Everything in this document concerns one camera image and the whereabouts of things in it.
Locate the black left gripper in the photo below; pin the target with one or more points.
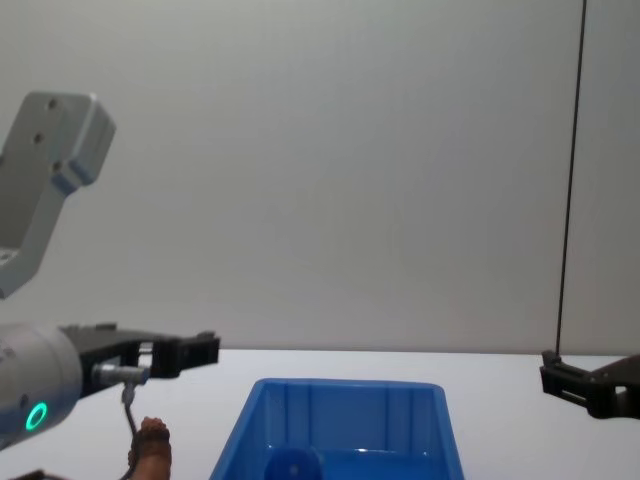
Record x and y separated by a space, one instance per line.
100 345

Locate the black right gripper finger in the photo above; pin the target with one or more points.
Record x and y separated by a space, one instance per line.
600 395
552 359

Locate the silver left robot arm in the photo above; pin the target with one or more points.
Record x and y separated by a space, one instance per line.
30 380

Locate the white table cloth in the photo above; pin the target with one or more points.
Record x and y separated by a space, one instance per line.
500 430

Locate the brown bumpy toy figure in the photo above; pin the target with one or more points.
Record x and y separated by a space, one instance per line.
152 445

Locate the blue round plastic piece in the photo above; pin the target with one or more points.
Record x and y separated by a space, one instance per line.
292 465

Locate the blue plastic bin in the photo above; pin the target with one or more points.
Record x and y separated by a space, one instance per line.
345 415

